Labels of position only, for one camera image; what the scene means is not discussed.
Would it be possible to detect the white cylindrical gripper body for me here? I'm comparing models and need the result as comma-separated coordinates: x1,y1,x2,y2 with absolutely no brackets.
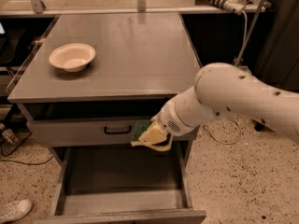
157,93,206,136

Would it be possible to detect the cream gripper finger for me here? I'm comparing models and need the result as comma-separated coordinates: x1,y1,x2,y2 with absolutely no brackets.
131,123,168,147
149,134,173,152

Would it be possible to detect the green yellow sponge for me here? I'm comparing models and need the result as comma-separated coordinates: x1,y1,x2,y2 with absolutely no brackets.
132,119,151,141

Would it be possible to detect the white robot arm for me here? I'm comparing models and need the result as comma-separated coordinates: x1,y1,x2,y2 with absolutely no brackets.
131,63,299,151

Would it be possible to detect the open grey middle drawer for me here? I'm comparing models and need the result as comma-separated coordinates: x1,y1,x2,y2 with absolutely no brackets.
34,142,206,224

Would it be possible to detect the grey metal drawer cabinet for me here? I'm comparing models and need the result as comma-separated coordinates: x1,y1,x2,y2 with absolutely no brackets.
7,11,211,224

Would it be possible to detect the grey top drawer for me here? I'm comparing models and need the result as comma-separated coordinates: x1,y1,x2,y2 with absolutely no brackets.
26,114,203,147

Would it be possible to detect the dark side cabinet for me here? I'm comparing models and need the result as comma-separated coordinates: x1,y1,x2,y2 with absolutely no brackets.
253,0,299,92

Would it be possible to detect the white paper bowl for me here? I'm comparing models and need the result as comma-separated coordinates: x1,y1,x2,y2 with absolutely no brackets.
49,43,96,73

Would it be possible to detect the white power strip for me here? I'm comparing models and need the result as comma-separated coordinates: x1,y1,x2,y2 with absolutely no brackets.
204,0,245,15

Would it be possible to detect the small bottle on floor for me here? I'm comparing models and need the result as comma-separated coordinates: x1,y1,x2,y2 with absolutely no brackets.
0,123,19,145

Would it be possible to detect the white sneaker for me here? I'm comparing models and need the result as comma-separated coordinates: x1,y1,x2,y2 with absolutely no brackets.
0,199,33,224

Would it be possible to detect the black drawer handle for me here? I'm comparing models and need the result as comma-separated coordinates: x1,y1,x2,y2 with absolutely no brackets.
104,125,132,135

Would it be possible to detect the white power cable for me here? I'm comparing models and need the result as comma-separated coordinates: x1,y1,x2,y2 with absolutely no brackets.
202,9,249,146

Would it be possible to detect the black floor cable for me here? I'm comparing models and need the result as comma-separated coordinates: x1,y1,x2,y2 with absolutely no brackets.
0,133,54,166

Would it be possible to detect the metal shelf frame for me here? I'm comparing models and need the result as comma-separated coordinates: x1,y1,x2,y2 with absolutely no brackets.
0,0,272,17

